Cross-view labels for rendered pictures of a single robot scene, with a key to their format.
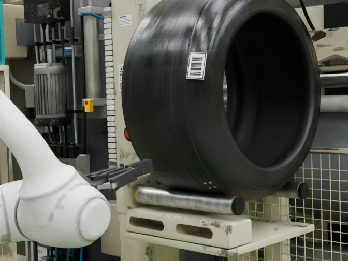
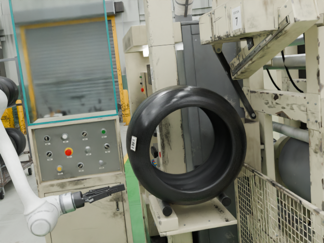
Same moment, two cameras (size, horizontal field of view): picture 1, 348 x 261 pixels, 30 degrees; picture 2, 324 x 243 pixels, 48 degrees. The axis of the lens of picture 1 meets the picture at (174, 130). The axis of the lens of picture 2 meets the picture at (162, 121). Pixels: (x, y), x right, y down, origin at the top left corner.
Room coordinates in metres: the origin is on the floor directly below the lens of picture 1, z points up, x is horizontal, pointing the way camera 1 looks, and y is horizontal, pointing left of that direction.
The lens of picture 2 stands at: (0.27, -1.12, 1.55)
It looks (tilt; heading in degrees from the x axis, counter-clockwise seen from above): 9 degrees down; 38
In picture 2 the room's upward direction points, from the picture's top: 6 degrees counter-clockwise
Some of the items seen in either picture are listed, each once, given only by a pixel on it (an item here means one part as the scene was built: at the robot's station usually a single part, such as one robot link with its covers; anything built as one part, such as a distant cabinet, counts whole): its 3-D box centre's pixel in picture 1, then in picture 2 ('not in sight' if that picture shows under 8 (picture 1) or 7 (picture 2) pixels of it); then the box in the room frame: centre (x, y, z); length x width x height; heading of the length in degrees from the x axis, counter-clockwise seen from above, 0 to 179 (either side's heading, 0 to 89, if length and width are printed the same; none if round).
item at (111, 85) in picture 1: (117, 88); not in sight; (1.93, 0.16, 1.19); 0.05 x 0.04 x 0.48; 136
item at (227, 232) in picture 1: (184, 225); (162, 210); (1.63, -0.02, 0.83); 0.36 x 0.09 x 0.06; 46
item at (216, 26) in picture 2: not in sight; (243, 21); (1.86, -0.41, 1.71); 0.61 x 0.25 x 0.15; 46
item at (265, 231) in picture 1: (220, 230); (190, 213); (1.73, -0.12, 0.80); 0.37 x 0.36 x 0.02; 136
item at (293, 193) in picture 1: (251, 186); (215, 190); (1.83, -0.22, 0.90); 0.35 x 0.05 x 0.05; 46
